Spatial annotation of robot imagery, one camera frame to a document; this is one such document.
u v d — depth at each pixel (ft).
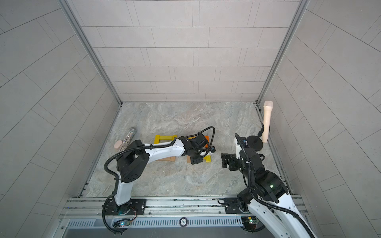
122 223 2.15
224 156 1.96
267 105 2.47
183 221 2.22
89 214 2.31
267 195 1.44
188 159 2.88
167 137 3.16
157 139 3.11
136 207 2.32
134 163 1.61
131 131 3.13
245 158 1.56
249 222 2.24
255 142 3.02
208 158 2.82
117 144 3.01
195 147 2.23
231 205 2.33
